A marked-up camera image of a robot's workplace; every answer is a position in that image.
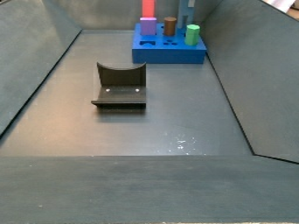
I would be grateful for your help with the brown cylinder peg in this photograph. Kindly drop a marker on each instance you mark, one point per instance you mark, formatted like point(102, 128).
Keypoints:
point(168, 26)

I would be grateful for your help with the green hexagonal peg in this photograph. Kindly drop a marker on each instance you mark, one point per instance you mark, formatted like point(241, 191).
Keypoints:
point(192, 34)

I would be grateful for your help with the red rectangular block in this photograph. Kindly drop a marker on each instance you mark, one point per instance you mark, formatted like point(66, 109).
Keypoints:
point(148, 8)

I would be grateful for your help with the light blue square-circle object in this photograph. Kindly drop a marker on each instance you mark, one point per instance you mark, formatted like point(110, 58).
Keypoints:
point(185, 13)

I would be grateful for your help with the black regrasp fixture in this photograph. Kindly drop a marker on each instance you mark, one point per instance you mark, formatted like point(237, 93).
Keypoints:
point(121, 87)

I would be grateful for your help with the blue shape-sorter base block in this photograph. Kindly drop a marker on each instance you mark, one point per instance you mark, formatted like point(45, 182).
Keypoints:
point(158, 49)

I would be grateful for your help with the purple square peg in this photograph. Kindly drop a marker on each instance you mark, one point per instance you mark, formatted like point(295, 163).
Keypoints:
point(146, 26)

